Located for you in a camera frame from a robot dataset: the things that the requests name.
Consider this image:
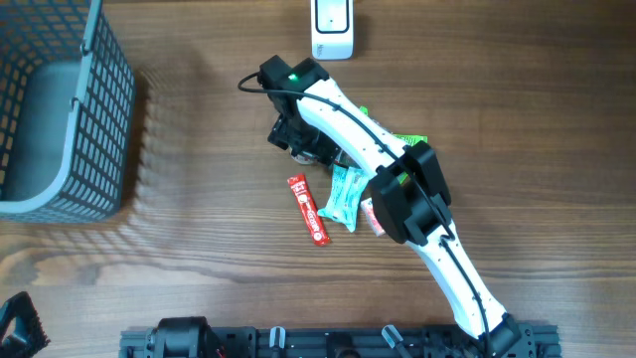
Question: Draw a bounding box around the green lid jar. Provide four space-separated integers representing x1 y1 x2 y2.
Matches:
290 152 317 165

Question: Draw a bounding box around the pale teal snack packet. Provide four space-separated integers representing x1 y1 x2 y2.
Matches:
318 165 370 233

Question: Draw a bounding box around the small red snack packet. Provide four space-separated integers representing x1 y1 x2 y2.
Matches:
360 198 386 237

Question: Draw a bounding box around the red snack wrapper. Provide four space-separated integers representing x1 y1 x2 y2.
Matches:
287 173 331 247

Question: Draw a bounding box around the green clear snack bag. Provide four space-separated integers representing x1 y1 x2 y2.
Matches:
335 133 428 184

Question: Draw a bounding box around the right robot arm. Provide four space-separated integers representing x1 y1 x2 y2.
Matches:
255 56 523 357

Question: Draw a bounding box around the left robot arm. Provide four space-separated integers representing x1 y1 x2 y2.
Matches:
1 291 224 358

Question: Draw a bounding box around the white barcode scanner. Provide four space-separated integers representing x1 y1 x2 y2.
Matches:
310 0 354 61

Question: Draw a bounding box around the dark grey mesh basket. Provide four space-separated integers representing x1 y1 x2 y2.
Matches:
1 0 136 223

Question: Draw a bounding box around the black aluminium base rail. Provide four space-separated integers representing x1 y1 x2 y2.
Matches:
118 323 562 358

